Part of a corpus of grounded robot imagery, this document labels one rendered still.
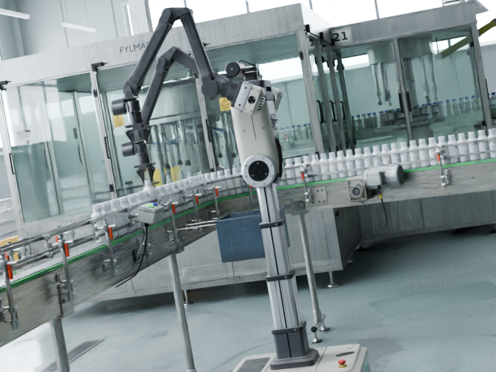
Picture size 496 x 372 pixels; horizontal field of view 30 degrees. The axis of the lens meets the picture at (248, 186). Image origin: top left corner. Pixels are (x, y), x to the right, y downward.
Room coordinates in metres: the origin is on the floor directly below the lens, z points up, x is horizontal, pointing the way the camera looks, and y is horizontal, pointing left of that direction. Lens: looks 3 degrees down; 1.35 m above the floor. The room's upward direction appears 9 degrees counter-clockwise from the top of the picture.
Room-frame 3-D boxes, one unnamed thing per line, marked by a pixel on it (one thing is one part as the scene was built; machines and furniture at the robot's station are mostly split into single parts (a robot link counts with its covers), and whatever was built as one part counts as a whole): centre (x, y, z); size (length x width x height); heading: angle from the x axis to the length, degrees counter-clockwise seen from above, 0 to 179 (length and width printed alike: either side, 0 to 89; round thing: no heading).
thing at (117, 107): (4.23, 0.49, 1.60); 0.12 x 0.09 x 0.12; 78
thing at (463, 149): (5.39, -1.27, 1.08); 0.06 x 0.06 x 0.17
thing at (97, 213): (4.00, 0.66, 1.08); 0.06 x 0.06 x 0.17
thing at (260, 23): (9.16, 0.42, 1.18); 2.88 x 2.73 x 2.35; 77
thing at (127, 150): (4.70, 0.54, 1.41); 0.12 x 0.09 x 0.12; 77
